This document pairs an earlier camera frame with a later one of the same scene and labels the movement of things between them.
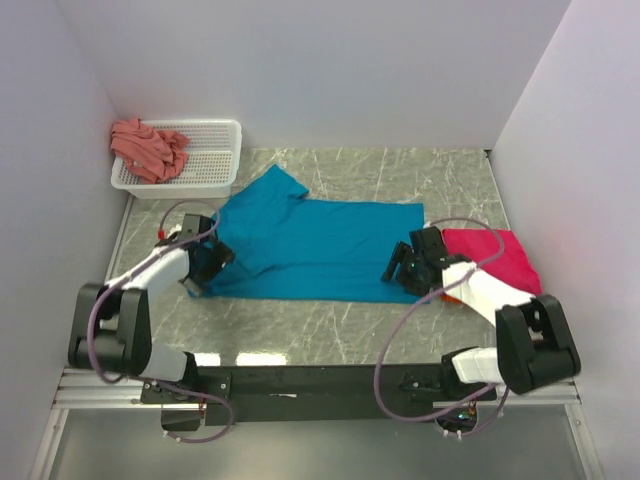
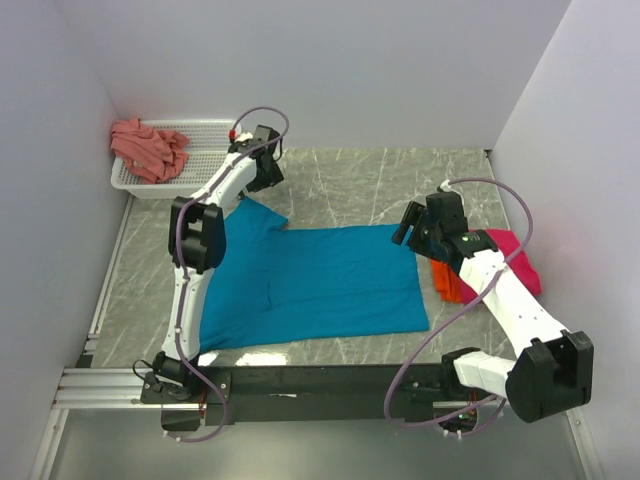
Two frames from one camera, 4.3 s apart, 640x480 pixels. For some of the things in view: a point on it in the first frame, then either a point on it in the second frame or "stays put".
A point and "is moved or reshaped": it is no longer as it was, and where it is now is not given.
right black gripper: [402, 251] -> [412, 212]
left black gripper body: [214, 261] -> [266, 179]
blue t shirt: [288, 244] is moved or reshaped
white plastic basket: [210, 170] stays put
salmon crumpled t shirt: [148, 154] stays put
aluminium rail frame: [85, 391] stays put
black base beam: [234, 394] stays put
